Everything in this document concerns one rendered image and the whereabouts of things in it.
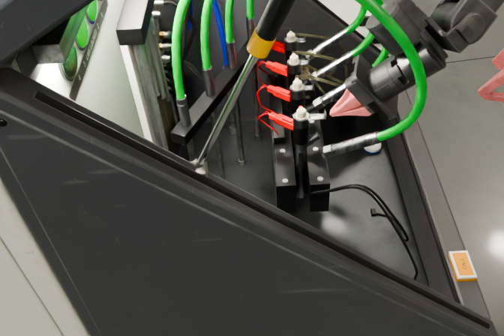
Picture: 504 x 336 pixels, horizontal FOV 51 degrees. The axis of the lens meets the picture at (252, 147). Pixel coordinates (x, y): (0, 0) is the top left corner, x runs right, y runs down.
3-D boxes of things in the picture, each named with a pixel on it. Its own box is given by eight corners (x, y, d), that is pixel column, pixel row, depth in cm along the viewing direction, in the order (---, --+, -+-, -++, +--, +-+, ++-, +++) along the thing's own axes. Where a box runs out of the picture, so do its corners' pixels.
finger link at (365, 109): (315, 83, 92) (358, 55, 86) (342, 109, 95) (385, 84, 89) (309, 108, 87) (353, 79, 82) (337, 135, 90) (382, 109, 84)
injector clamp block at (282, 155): (327, 233, 107) (331, 182, 96) (277, 235, 107) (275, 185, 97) (310, 121, 131) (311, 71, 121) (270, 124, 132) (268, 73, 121)
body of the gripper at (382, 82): (350, 58, 87) (388, 34, 82) (389, 98, 90) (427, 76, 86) (346, 82, 82) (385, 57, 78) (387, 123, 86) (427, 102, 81)
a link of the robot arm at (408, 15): (490, 25, 75) (458, 19, 83) (443, -35, 71) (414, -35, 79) (430, 87, 77) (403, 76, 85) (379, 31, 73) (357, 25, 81)
